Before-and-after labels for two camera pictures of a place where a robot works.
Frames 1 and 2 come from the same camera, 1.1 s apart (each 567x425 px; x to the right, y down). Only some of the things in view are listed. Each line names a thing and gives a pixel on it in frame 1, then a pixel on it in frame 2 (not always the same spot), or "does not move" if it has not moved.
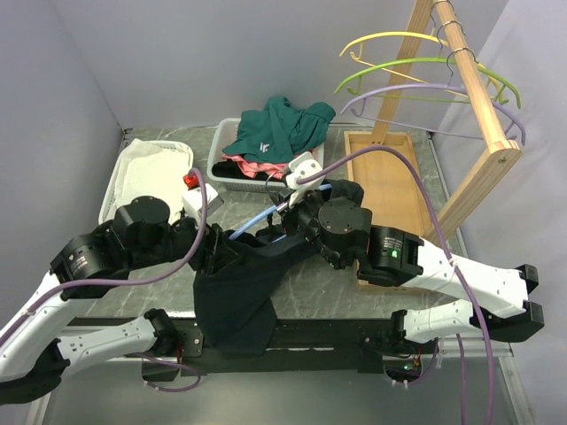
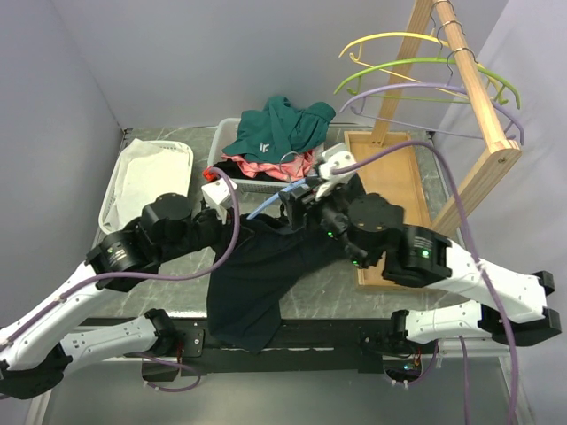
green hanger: x=358 y=92 does not move
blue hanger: x=280 y=207 to x=274 y=197
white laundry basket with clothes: x=254 y=151 does not move
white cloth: x=146 y=169 does not move
